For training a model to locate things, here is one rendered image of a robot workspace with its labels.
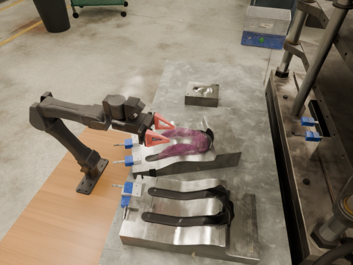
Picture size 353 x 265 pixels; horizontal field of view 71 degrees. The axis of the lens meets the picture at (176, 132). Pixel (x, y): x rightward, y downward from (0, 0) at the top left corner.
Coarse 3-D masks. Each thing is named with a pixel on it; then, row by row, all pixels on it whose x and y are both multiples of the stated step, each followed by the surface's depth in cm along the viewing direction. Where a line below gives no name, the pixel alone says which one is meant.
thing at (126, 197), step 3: (123, 192) 105; (123, 195) 105; (126, 195) 104; (129, 195) 104; (123, 198) 104; (126, 198) 104; (129, 198) 104; (123, 201) 103; (126, 201) 103; (123, 204) 102; (126, 204) 102; (123, 207) 104; (126, 207) 102; (126, 210) 102; (123, 213) 101; (123, 216) 100; (123, 219) 100
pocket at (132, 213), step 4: (128, 208) 96; (132, 208) 97; (136, 208) 96; (128, 212) 96; (132, 212) 98; (136, 212) 98; (128, 216) 97; (132, 216) 97; (136, 216) 97; (128, 220) 95; (132, 220) 95
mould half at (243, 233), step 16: (144, 176) 106; (144, 192) 101; (240, 192) 104; (144, 208) 96; (160, 208) 96; (176, 208) 97; (192, 208) 95; (208, 208) 92; (240, 208) 99; (128, 224) 92; (144, 224) 92; (160, 224) 92; (240, 224) 95; (256, 224) 95; (128, 240) 91; (144, 240) 89; (160, 240) 88; (176, 240) 88; (192, 240) 86; (208, 240) 83; (224, 240) 83; (240, 240) 90; (256, 240) 90; (208, 256) 91; (224, 256) 88; (240, 256) 87; (256, 256) 87
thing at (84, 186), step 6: (102, 162) 121; (96, 168) 112; (102, 168) 119; (90, 174) 111; (96, 174) 114; (84, 180) 114; (90, 180) 114; (96, 180) 114; (78, 186) 112; (84, 186) 112; (78, 192) 111; (84, 192) 110; (90, 192) 111
